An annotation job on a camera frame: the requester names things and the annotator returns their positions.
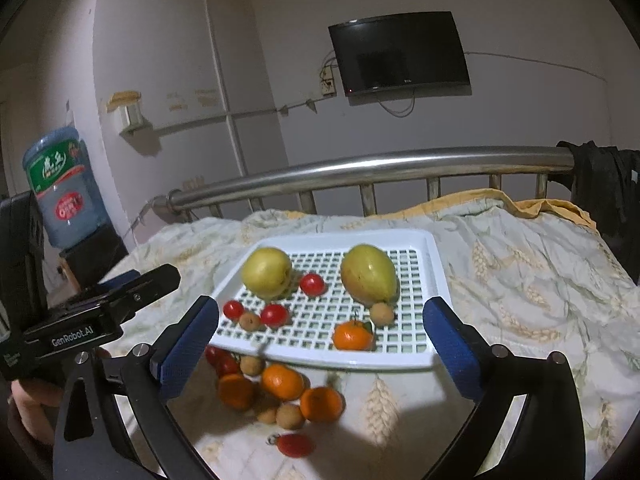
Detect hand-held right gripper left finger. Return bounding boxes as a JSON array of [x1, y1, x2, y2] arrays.
[[52, 295, 221, 480]]

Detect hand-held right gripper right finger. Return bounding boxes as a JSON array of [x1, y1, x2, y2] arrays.
[[422, 296, 587, 480]]

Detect thin grey cord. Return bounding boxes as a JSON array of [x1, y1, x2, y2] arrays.
[[127, 197, 171, 241]]

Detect dark clothes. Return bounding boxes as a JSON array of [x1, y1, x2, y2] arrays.
[[556, 140, 640, 281]]

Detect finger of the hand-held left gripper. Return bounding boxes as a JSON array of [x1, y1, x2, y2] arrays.
[[97, 269, 142, 295], [102, 263, 182, 321]]

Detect wheat print quilt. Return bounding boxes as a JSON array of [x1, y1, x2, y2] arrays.
[[102, 197, 640, 480]]

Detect person's left hand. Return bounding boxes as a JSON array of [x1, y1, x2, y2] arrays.
[[9, 377, 63, 445]]

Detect white slotted plastic tray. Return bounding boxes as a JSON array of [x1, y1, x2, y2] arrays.
[[207, 229, 455, 372]]

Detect dark water jug stand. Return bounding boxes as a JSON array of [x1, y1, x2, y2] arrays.
[[59, 222, 130, 291]]

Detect television cable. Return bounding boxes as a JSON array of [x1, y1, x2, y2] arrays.
[[377, 87, 417, 118]]

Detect metal bed rail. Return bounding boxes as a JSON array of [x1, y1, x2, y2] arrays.
[[167, 146, 576, 221]]

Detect white vertical wall pipe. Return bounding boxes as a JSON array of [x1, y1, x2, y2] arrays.
[[197, 0, 251, 178]]

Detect black wall television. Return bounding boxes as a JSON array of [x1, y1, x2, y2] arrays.
[[327, 10, 472, 98]]

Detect green red pear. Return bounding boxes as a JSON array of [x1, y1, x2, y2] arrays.
[[340, 244, 399, 307]]

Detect white wall cable conduit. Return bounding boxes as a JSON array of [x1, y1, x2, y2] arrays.
[[120, 100, 346, 133]]

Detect yellow green apple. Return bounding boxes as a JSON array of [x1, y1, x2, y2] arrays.
[[241, 247, 293, 301]]

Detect yellow bed sheet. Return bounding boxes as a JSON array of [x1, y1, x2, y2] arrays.
[[395, 189, 598, 231]]

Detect orange mandarin with leaf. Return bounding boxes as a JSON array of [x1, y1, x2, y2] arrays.
[[332, 317, 376, 352]]

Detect white wall box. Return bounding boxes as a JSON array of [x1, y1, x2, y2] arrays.
[[107, 91, 151, 136]]

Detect blue water jug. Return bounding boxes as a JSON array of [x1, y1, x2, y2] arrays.
[[22, 127, 111, 250]]

